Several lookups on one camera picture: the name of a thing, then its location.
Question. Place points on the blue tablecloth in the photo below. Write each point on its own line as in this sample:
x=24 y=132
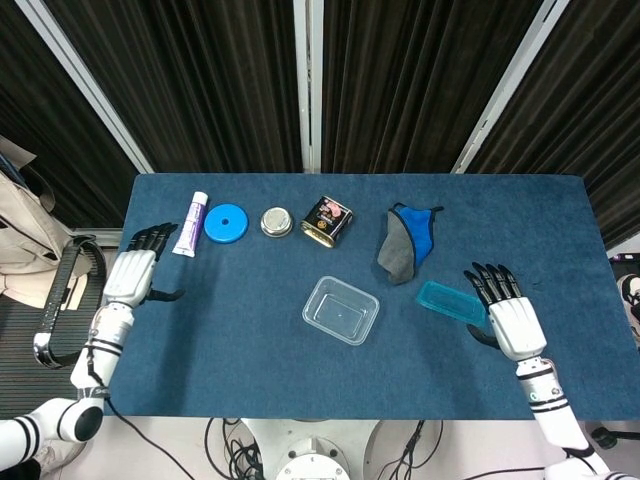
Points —
x=250 y=350

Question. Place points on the white partition post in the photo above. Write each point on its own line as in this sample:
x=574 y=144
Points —
x=307 y=85
x=85 y=85
x=510 y=85

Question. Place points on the blue round disc with hole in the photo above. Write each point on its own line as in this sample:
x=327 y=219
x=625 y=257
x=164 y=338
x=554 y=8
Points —
x=235 y=230

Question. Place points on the grey blue cleaning cloth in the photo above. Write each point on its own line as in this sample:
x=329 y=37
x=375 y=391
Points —
x=400 y=245

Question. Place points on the dark pleated curtain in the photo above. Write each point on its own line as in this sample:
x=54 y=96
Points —
x=40 y=110
x=410 y=85
x=200 y=85
x=600 y=125

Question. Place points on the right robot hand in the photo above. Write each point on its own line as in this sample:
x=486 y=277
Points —
x=517 y=327

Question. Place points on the round metal tin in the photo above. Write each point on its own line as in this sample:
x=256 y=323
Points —
x=275 y=221

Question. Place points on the black office chair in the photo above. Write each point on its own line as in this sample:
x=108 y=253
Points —
x=60 y=285

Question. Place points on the white purple tube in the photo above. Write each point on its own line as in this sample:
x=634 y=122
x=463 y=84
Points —
x=191 y=225

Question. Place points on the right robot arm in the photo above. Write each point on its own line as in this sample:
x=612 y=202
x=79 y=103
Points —
x=550 y=415

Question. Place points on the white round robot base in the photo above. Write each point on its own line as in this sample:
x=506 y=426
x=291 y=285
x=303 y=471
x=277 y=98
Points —
x=310 y=450

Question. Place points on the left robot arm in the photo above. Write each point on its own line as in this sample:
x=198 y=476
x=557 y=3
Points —
x=110 y=325

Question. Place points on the clear plastic container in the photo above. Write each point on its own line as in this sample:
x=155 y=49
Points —
x=340 y=312

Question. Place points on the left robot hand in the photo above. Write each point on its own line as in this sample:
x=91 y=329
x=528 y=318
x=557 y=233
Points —
x=127 y=277

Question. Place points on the teal container lid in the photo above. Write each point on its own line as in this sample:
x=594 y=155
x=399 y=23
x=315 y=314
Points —
x=450 y=302

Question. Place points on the black luncheon meat can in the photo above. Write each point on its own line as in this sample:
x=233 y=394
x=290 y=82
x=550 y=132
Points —
x=327 y=220

